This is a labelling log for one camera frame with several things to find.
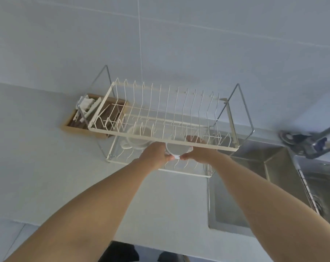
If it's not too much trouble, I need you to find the person's right hand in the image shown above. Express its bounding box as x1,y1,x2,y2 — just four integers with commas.
180,135,218,164

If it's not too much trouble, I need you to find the person's left hand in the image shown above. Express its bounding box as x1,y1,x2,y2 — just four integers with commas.
138,141,174,171

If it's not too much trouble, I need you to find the small white bowl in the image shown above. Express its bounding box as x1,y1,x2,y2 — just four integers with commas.
165,141,194,159

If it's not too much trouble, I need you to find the person's left forearm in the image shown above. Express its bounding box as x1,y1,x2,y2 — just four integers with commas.
4,158,156,262

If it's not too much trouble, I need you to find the person's right forearm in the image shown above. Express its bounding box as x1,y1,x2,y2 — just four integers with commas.
209,153,330,262

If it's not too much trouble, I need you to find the stack of white bowls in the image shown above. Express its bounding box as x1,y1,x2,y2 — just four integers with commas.
120,123,155,151

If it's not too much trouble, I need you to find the stainless steel sink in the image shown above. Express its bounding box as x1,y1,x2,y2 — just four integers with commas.
208,138,330,238

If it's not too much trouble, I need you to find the bundle of white utensils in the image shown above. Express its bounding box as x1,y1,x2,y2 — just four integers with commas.
73,96,103,126

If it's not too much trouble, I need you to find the person's black shoe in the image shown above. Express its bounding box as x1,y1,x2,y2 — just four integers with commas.
98,241,140,262
157,251,188,262

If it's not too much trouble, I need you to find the wooden utensil box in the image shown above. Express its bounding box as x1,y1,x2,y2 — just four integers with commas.
62,93,129,139

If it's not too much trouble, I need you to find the chrome kitchen faucet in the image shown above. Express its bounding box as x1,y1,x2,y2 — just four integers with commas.
278,124,330,159

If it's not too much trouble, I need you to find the white two-tier wire dish rack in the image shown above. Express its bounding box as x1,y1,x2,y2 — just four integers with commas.
87,65,255,178

